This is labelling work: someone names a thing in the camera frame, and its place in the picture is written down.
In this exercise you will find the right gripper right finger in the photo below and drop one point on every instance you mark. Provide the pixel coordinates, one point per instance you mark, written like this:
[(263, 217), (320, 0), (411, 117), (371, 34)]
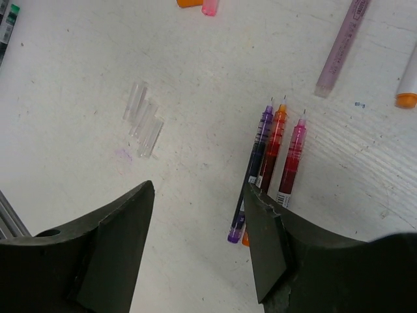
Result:
[(301, 267)]

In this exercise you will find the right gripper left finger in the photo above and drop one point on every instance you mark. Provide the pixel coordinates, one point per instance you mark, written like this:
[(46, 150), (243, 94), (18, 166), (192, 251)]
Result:
[(89, 264)]

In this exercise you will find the purple highlighter pen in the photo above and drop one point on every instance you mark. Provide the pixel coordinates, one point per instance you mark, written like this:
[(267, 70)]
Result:
[(252, 170)]

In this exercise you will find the orange red pen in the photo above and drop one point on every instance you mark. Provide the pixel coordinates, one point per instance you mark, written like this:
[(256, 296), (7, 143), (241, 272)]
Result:
[(272, 149)]

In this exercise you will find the red highlighter pen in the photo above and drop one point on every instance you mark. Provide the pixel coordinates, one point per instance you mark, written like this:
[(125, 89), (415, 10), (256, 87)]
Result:
[(291, 162)]

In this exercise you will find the clear orange pen cap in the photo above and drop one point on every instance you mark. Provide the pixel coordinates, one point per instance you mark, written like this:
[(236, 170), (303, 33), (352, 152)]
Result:
[(146, 112)]

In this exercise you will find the pink highlighter pen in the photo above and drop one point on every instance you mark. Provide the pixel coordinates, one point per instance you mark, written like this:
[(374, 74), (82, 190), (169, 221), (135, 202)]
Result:
[(341, 47)]

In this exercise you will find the orange capped white marker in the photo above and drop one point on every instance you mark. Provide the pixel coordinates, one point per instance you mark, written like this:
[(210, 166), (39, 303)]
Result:
[(406, 94)]

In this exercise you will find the green pen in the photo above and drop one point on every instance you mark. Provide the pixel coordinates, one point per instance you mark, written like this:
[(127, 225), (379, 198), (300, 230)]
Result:
[(7, 27)]

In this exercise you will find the clear pink pen cap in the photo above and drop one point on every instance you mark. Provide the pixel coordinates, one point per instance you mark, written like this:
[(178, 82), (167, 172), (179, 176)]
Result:
[(209, 7)]

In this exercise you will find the orange marker cap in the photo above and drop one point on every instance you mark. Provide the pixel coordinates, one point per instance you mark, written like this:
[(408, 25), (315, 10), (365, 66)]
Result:
[(189, 3)]

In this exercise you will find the clear purple pen cap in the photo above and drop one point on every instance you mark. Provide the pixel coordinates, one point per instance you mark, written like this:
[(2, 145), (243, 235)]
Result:
[(150, 137)]

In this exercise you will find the aluminium table frame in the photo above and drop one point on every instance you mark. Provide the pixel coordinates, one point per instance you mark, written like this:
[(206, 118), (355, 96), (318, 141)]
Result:
[(11, 224)]

